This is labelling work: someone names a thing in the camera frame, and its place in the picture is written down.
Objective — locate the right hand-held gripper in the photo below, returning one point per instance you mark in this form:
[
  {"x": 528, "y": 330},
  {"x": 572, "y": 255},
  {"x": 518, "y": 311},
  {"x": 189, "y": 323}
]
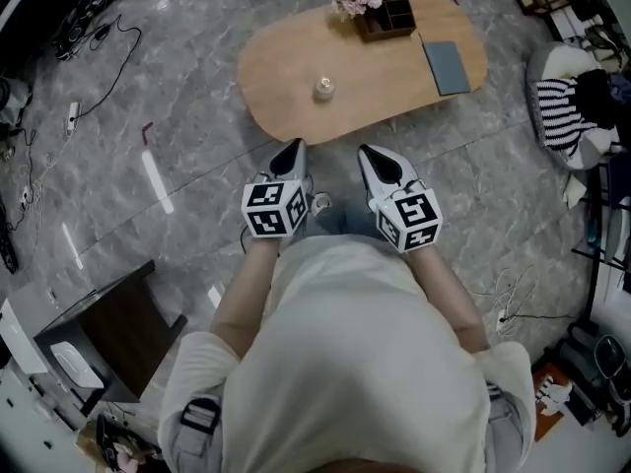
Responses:
[{"x": 411, "y": 220}]

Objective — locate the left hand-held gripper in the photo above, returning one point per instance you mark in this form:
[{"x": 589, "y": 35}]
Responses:
[{"x": 268, "y": 210}]

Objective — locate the small glass container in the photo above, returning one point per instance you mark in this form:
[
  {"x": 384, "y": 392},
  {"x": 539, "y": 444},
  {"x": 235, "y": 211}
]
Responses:
[{"x": 324, "y": 90}]

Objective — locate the person's left forearm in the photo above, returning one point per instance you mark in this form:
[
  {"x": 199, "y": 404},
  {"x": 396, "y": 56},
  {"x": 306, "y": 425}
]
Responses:
[{"x": 244, "y": 298}]

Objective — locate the person's right forearm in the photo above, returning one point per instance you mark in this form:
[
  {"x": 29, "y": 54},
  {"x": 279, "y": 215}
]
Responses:
[{"x": 443, "y": 298}]

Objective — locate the person's white shoe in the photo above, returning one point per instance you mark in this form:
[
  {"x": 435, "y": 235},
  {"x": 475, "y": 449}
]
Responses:
[{"x": 321, "y": 204}]

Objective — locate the person's blue jeans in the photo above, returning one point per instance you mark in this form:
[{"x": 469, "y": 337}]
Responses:
[{"x": 352, "y": 220}]

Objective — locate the oval wooden coffee table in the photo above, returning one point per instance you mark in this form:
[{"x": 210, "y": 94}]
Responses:
[{"x": 374, "y": 82}]

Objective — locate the grey notebook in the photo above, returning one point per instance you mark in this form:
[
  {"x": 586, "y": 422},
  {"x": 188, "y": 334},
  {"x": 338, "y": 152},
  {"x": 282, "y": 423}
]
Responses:
[{"x": 447, "y": 67}]

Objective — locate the dark wooden compartment box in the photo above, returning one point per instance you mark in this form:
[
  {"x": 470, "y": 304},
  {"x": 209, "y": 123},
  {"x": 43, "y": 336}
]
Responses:
[{"x": 389, "y": 30}]

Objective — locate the small red floor item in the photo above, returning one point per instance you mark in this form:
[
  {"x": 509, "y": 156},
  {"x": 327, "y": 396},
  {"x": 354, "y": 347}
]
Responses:
[{"x": 146, "y": 133}]

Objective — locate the black and white striped cloth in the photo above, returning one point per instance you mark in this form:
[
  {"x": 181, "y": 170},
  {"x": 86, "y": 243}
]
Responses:
[{"x": 559, "y": 114}]

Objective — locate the person's white shirt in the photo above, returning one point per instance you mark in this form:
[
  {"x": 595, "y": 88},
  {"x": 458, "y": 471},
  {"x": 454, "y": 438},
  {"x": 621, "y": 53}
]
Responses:
[{"x": 345, "y": 353}]

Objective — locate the white power strip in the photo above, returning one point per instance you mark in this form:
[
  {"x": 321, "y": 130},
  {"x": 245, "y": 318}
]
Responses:
[
  {"x": 73, "y": 116},
  {"x": 501, "y": 319}
]

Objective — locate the black metal rack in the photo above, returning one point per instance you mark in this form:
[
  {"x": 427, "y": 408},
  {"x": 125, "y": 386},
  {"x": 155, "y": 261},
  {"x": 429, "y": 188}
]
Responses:
[{"x": 599, "y": 244}]

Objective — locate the dark wooden side table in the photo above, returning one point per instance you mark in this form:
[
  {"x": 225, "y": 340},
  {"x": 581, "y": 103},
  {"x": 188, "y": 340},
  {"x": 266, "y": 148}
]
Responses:
[{"x": 123, "y": 328}]

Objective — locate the black equipment case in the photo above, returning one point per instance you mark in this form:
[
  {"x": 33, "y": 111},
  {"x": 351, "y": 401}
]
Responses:
[{"x": 81, "y": 15}]

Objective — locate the orange box with white shoes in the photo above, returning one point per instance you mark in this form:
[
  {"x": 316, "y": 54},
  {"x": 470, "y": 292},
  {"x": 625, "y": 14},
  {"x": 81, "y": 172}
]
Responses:
[{"x": 551, "y": 397}]

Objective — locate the grey garment with black buckle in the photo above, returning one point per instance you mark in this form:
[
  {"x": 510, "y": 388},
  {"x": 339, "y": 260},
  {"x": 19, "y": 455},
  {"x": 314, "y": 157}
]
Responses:
[{"x": 197, "y": 441}]

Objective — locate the white device under side table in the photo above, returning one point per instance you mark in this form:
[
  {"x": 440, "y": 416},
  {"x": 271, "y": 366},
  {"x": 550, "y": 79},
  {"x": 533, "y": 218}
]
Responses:
[{"x": 74, "y": 365}]

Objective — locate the white appliance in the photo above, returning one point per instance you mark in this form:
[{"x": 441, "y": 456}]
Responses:
[{"x": 17, "y": 338}]

